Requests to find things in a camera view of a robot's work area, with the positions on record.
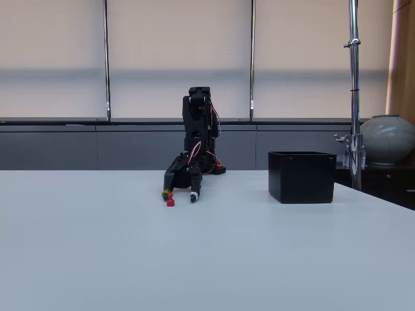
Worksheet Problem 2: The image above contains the black open box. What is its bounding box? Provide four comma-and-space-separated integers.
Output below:
267, 151, 337, 205

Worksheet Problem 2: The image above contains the black base with orange clamps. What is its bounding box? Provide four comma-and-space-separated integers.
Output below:
202, 157, 227, 176

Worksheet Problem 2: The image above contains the grey window sill cladding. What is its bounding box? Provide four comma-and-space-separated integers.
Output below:
0, 117, 371, 172

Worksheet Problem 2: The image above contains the metal window mullion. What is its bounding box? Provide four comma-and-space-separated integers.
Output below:
102, 0, 112, 122
249, 0, 257, 122

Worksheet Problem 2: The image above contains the metal wing clamp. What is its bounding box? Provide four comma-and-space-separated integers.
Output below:
334, 133, 363, 153

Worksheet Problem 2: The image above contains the chrome stand pole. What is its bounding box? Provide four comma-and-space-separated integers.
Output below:
343, 0, 363, 190

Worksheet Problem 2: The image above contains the dark low cabinet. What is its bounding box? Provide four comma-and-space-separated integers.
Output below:
333, 163, 415, 211

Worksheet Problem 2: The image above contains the grey round ceramic vase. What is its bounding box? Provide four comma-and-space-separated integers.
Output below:
359, 114, 415, 167

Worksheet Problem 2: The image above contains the red white servo cable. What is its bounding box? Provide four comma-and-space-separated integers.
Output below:
208, 98, 222, 141
187, 141, 217, 173

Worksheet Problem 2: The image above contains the brown wooden wall panel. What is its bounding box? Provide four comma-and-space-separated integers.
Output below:
385, 0, 415, 124

